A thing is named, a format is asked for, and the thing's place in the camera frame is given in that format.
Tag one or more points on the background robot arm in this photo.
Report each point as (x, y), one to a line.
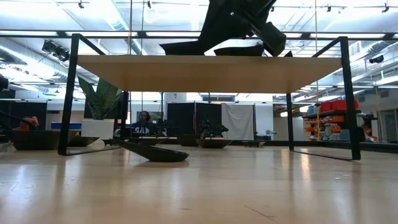
(206, 127)

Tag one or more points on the snake plant in white pot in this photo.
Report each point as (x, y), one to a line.
(98, 129)

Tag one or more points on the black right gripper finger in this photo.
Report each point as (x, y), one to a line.
(183, 48)
(273, 39)

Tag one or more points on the wooden riser shelf black legs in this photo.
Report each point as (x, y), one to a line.
(208, 74)

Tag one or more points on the shelving cart with storage bins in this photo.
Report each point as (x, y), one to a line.
(332, 124)

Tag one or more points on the black partition panel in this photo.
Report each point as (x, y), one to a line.
(182, 118)

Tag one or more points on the person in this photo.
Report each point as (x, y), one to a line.
(143, 129)

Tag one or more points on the black wavy square bowl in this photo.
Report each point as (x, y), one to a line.
(35, 140)
(188, 140)
(239, 51)

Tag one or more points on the black ceiling spotlight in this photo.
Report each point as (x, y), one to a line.
(56, 51)
(376, 59)

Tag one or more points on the white hanging sheet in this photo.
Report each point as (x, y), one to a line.
(237, 121)

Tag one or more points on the black aluminium rig frame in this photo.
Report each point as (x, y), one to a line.
(326, 145)

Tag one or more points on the small black square plate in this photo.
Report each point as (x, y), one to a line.
(110, 142)

